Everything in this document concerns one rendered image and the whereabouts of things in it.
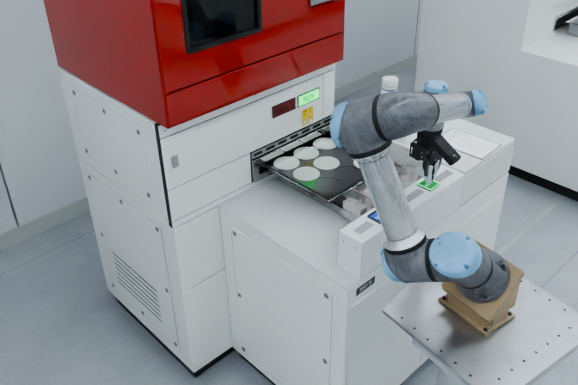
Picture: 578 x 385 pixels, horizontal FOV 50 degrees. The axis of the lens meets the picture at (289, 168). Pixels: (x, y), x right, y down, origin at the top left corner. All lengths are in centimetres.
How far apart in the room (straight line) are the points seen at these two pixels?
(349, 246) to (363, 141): 48
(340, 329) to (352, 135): 76
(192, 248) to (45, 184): 154
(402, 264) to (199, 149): 82
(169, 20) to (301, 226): 82
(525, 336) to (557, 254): 174
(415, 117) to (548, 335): 75
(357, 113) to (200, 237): 98
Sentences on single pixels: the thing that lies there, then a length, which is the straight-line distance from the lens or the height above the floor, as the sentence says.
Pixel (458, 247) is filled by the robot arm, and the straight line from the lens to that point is 161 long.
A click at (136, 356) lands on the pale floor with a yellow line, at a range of 290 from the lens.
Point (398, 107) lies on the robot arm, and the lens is 146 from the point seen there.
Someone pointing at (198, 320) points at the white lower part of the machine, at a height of 35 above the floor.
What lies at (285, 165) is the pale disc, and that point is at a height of 90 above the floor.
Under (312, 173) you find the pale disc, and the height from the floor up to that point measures 90.
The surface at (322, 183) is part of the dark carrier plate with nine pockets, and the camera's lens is 222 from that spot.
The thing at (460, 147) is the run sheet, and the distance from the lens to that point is 237.
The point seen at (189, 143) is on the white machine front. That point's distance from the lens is 206.
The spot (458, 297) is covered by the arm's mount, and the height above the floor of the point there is 88.
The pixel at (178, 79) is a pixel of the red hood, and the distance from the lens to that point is 189.
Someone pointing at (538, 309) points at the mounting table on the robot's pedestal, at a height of 82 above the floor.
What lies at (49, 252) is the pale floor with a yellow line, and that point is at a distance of 360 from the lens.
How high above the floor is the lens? 210
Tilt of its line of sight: 31 degrees down
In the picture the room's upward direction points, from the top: 1 degrees counter-clockwise
